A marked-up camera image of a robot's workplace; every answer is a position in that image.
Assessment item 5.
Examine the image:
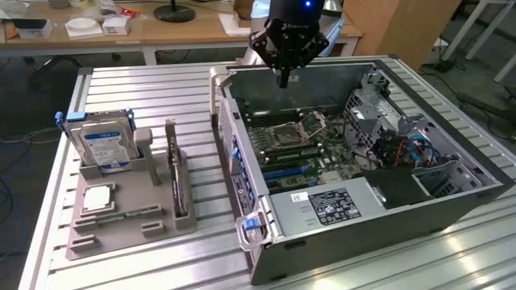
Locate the wooden desk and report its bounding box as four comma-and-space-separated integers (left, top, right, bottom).
0, 0, 364, 66

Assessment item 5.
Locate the white round part on block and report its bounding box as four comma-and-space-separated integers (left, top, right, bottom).
64, 18, 106, 40

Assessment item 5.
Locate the blue wire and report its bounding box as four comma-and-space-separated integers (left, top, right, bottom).
407, 135, 442, 169

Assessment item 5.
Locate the wooden cabinet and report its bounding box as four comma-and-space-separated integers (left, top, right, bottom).
342, 0, 463, 66

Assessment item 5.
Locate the black round lamp base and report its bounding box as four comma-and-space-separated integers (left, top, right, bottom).
152, 0, 198, 24

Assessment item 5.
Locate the metal disk bay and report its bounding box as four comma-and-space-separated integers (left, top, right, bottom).
344, 72, 430, 146

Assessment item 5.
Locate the blue floor cable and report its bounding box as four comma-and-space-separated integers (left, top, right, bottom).
0, 175, 30, 261

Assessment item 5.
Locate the CPU socket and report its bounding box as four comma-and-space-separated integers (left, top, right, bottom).
268, 121, 308, 146

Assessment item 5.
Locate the white labelled box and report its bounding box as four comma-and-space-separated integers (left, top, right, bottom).
102, 17, 132, 36

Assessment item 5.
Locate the black RAM stick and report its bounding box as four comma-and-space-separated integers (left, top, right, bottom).
263, 146, 324, 161

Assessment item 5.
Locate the silver CPU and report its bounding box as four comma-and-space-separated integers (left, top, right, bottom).
82, 186, 112, 211

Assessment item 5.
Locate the black graphics card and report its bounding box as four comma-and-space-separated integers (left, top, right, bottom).
164, 118, 190, 217

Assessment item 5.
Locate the blue expansion slot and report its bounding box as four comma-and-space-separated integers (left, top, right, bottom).
262, 166, 311, 182

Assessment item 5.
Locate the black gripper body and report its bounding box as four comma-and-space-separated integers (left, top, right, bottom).
268, 0, 326, 70

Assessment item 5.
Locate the open socket cover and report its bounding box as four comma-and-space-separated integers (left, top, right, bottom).
298, 111, 328, 139

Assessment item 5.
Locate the open black PC case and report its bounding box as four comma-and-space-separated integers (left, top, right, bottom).
208, 56, 516, 286

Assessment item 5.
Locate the grey power supply unit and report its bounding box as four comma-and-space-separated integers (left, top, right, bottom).
268, 176, 388, 238

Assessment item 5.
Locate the green RAM stick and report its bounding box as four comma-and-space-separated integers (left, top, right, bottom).
95, 209, 140, 224

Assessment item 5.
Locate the white box with dark lid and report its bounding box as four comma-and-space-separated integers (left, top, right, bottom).
14, 18, 55, 40

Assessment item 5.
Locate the hard disk with blue caddy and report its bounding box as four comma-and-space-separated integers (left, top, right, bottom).
55, 107, 140, 175

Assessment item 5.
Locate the grey parts rack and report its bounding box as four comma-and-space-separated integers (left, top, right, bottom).
66, 126, 199, 261

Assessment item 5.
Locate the white table frame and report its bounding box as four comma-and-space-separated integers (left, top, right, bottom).
438, 0, 516, 83

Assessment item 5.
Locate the white paper stack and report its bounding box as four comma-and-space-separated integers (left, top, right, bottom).
218, 13, 254, 37

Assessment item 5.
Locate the black chair base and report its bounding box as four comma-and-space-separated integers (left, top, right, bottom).
23, 53, 123, 91

